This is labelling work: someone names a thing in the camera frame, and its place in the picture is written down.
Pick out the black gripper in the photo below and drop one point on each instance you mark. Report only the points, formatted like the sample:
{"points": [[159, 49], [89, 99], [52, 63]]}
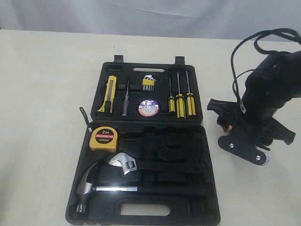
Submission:
{"points": [[264, 133]]}

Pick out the black electrical tape roll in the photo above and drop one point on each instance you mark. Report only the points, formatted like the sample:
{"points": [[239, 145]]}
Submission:
{"points": [[148, 108]]}

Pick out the yellow black utility knife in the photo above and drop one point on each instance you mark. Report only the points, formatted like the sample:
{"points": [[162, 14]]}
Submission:
{"points": [[107, 106]]}

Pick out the yellow tape measure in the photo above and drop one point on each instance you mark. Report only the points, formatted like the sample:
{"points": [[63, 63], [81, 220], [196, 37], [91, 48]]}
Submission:
{"points": [[102, 138]]}

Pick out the black orange pliers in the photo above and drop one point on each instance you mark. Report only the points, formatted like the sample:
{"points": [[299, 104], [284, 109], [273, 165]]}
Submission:
{"points": [[226, 123]]}

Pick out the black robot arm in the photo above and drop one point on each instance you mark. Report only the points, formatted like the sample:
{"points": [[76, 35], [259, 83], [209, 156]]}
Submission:
{"points": [[274, 82]]}

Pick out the black plastic tool case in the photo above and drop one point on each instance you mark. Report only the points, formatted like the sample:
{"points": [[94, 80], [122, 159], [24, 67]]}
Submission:
{"points": [[163, 138]]}

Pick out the right yellow black screwdriver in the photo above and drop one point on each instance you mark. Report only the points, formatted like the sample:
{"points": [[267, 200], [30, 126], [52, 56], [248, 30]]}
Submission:
{"points": [[190, 99]]}

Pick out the large yellow black screwdriver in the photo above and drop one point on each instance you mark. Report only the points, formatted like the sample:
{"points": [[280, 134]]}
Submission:
{"points": [[180, 105]]}

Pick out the small yellow black screwdriver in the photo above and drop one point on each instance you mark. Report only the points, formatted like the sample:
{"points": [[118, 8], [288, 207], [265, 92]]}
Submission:
{"points": [[171, 99]]}

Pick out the yellow hex key set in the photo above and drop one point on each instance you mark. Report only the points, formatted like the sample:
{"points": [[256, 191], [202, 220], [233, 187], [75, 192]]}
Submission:
{"points": [[148, 83]]}

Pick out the clear tester screwdriver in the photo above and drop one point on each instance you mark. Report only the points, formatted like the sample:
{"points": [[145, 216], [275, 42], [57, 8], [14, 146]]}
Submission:
{"points": [[125, 102]]}

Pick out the silver adjustable wrench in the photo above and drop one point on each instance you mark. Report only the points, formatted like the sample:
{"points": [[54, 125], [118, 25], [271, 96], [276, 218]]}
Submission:
{"points": [[130, 164]]}

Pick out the steel claw hammer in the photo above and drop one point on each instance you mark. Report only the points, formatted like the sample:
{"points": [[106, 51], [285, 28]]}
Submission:
{"points": [[86, 188]]}

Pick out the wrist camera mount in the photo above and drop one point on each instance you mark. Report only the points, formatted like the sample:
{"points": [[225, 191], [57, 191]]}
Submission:
{"points": [[238, 143]]}

